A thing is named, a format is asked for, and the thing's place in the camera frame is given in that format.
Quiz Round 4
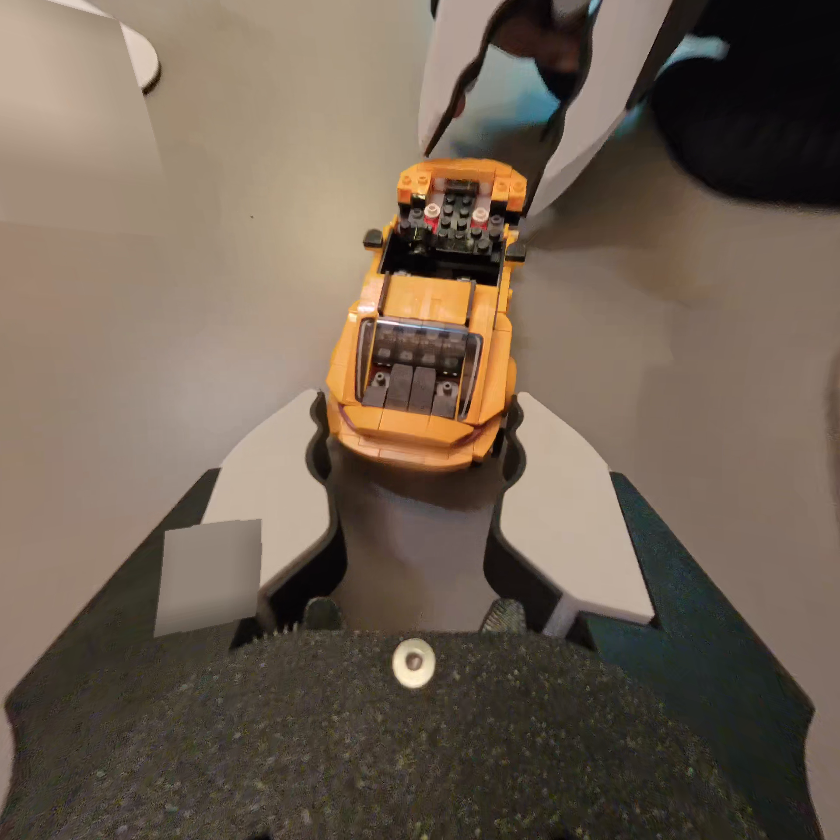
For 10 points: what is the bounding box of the orange lego car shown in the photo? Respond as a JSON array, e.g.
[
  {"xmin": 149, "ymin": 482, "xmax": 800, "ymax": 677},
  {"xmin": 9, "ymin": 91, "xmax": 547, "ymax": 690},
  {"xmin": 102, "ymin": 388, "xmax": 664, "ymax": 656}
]
[{"xmin": 326, "ymin": 159, "xmax": 529, "ymax": 470}]

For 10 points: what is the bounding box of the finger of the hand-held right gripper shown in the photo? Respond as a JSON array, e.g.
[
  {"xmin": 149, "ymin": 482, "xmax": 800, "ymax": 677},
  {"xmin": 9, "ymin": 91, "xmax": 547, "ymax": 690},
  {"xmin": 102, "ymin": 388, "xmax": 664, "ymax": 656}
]
[
  {"xmin": 417, "ymin": 0, "xmax": 506, "ymax": 158},
  {"xmin": 527, "ymin": 0, "xmax": 675, "ymax": 219}
]

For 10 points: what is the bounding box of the person's right hand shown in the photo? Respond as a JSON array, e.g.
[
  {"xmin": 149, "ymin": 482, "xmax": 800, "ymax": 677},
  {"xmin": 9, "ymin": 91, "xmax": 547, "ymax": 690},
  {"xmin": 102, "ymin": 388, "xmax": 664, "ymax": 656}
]
[{"xmin": 484, "ymin": 0, "xmax": 590, "ymax": 101}]

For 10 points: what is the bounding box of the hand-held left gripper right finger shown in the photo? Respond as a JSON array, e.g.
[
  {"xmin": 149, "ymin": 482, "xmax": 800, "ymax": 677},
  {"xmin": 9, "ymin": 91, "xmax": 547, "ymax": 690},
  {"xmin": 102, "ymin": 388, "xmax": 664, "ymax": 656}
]
[{"xmin": 487, "ymin": 390, "xmax": 658, "ymax": 639}]

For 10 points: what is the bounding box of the dark fleece garment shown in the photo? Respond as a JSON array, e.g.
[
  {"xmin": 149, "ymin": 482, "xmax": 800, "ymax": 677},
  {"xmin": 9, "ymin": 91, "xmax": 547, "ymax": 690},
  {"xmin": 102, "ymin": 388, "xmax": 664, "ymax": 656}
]
[{"xmin": 650, "ymin": 26, "xmax": 840, "ymax": 211}]

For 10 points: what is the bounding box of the white book stand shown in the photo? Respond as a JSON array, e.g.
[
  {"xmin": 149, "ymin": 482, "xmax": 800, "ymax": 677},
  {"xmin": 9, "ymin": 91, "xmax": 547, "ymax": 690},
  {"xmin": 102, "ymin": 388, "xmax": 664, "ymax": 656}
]
[{"xmin": 117, "ymin": 20, "xmax": 161, "ymax": 94}]

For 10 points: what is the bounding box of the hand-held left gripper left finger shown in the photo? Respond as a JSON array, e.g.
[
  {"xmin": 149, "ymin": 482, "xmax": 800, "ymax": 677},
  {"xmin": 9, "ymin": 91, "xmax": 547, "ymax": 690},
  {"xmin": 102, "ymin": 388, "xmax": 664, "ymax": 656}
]
[{"xmin": 200, "ymin": 388, "xmax": 342, "ymax": 608}]

